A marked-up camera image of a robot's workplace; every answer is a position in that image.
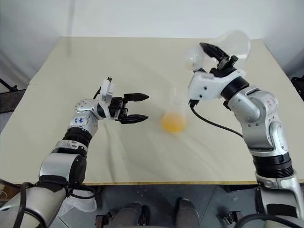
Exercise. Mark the black metal frame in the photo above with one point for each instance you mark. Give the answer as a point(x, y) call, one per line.
point(298, 85)

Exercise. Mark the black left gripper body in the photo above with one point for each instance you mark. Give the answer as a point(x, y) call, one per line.
point(117, 109)

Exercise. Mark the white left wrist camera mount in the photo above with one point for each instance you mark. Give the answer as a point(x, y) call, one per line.
point(107, 90)

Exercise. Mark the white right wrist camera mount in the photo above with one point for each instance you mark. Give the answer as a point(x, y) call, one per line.
point(209, 85)

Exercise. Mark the cream table cloth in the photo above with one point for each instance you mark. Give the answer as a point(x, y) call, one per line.
point(142, 154)

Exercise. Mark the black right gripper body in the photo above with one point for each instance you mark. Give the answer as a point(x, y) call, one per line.
point(224, 66)

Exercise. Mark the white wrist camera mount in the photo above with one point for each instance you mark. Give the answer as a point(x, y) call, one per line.
point(209, 85)
point(107, 90)

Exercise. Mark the black metal stand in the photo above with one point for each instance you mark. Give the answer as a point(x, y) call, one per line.
point(10, 95)

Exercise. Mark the dark rounded shape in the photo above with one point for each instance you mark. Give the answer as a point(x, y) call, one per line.
point(188, 212)
point(133, 215)

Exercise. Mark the white plastic wrap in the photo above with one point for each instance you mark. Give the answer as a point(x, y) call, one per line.
point(80, 204)

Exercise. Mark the small clear glass flask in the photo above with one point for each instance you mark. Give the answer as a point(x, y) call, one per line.
point(174, 122)

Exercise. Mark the large clear glass flask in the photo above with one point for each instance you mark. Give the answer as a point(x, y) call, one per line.
point(235, 42)

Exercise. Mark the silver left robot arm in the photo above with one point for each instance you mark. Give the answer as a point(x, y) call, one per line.
point(59, 166)

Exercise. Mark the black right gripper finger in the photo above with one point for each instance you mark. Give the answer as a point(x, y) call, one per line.
point(200, 69)
point(213, 50)

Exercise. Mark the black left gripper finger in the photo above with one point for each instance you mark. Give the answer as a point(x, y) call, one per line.
point(135, 97)
point(134, 118)

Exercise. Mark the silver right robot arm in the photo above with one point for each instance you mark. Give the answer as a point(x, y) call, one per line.
point(261, 114)

